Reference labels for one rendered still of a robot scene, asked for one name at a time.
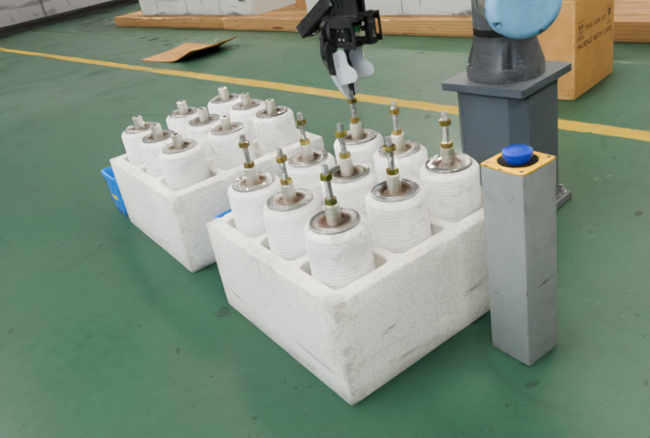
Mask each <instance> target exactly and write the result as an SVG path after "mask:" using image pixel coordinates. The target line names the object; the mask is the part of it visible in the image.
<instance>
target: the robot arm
mask: <svg viewBox="0 0 650 438"><path fill-rule="evenodd" d="M562 1H563V0H471V9H472V24H473V43H472V46H471V50H470V54H469V58H468V62H467V66H466V70H467V78H468V79H469V80H471V81H473V82H477V83H483V84H506V83H515V82H521V81H524V80H528V79H532V78H535V77H537V76H539V75H541V74H543V73H544V72H545V71H546V58H545V55H544V54H543V51H542V48H541V45H540V42H539V40H538V37H537V35H539V34H541V33H543V32H544V31H546V29H547V28H548V27H549V26H550V25H551V24H552V23H553V22H554V21H555V19H556V18H557V17H558V15H559V13H560V10H561V7H562ZM376 18H377V20H378V28H379V33H376V25H375V19H376ZM296 29H297V30H298V32H299V33H300V35H301V37H302V38H306V37H313V36H314V35H316V34H318V33H319V32H320V31H321V33H320V36H321V37H319V40H320V54H321V58H322V61H323V63H324V65H325V67H326V69H327V71H328V73H329V75H330V76H331V77H332V78H333V80H334V82H335V83H336V85H337V86H338V88H339V89H340V91H341V92H342V93H343V94H344V95H345V96H346V97H347V98H350V91H353V93H354V96H356V95H357V93H358V89H359V86H360V79H361V78H363V77H366V76H370V75H373V74H374V65H373V64H372V63H371V62H369V61H368V60H367V59H366V58H365V56H364V51H363V48H362V46H363V45H364V44H375V43H377V42H378V40H383V38H382V30H381V22H380V14H379V10H366V5H365V0H318V2H317V3H316V4H315V5H314V6H313V7H312V9H311V10H310V11H309V12H308V14H307V15H306V16H305V17H304V18H303V19H302V20H301V21H300V23H299V24H298V25H297V26H296ZM338 48H343V49H344V51H343V50H339V51H337V49H338ZM347 84H348V85H347ZM349 89H350V91H349Z"/></svg>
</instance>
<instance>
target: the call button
mask: <svg viewBox="0 0 650 438"><path fill-rule="evenodd" d="M532 157H533V148H532V147H530V146H528V145H525V144H514V145H510V146H507V147H505V148H504V149H503V150H502V158H503V159H505V161H506V162H507V163H511V164H522V163H526V162H529V161H530V158H532Z"/></svg>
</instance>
